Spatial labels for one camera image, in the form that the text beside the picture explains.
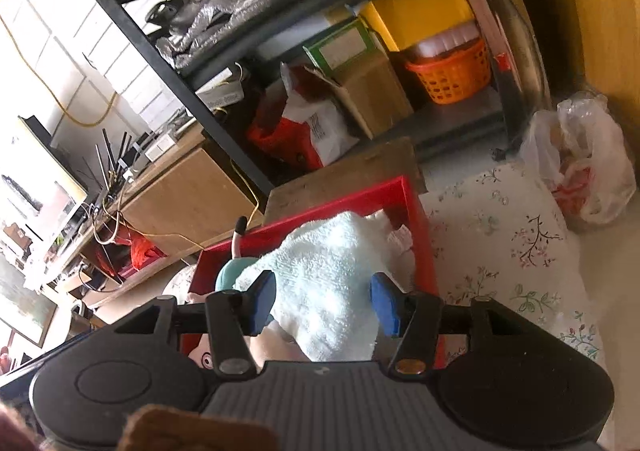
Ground black shelf rack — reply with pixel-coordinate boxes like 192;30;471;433
45;0;552;199

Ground white router box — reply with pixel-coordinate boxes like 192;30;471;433
146;132;177;155

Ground yellow box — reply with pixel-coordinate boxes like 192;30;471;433
359;0;477;53

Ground red plastic bag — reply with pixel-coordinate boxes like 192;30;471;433
129;230;169;273

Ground television screen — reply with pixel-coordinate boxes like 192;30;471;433
0;116;89;254

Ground red and white bag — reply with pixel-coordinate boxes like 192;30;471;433
246;62;362;170

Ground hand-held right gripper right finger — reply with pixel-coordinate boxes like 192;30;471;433
370;272;533;377

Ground crumpled clear plastic sheet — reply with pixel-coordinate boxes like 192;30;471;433
156;0;321;72

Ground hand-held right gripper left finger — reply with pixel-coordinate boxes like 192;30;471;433
114;270;277;378

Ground clear plastic bag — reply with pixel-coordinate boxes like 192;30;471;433
519;92;637;225

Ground yellow cable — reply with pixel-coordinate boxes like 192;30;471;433
0;14;122;128

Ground brown fuzzy cloth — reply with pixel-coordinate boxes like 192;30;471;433
116;405;279;451

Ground brown cardboard box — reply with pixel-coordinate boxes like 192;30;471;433
304;48;417;140

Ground green box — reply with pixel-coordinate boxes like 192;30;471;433
302;18;382;75

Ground brown wooden board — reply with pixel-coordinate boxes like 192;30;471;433
261;136;427;228

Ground light blue towel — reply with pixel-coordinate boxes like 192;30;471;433
232;211;417;364

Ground floral tablecloth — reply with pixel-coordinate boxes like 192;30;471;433
419;161;607;368

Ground red cardboard box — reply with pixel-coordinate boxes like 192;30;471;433
177;175;447;372

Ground orange plastic basket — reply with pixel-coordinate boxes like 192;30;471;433
404;38;494;105

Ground teal plush toy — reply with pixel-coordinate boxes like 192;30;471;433
215;216;263;293

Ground wooden television stand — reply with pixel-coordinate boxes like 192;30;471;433
44;131;262;313

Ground black router antennas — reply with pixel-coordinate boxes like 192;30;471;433
94;128;139;183

